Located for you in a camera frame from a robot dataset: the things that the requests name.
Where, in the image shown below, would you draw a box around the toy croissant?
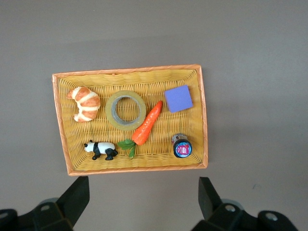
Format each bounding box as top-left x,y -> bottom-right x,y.
65,86 -> 101,123

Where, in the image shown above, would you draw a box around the toy panda figure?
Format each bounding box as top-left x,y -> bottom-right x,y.
83,140 -> 119,161

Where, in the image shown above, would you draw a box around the clear yellowish tape roll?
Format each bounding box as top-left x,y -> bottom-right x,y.
104,90 -> 147,132

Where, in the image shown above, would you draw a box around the small jar dark lid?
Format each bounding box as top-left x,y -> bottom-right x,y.
171,133 -> 193,159

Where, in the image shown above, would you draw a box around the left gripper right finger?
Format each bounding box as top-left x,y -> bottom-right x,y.
198,176 -> 224,221

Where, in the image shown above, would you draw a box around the purple foam cube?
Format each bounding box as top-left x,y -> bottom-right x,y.
164,84 -> 194,114

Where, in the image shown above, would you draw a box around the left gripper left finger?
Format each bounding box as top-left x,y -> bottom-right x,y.
55,176 -> 90,229

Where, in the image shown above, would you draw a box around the orange toy carrot green leaves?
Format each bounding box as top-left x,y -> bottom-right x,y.
117,100 -> 164,160

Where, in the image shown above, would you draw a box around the yellow wicker basket orange rim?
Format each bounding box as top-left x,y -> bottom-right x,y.
51,64 -> 208,177

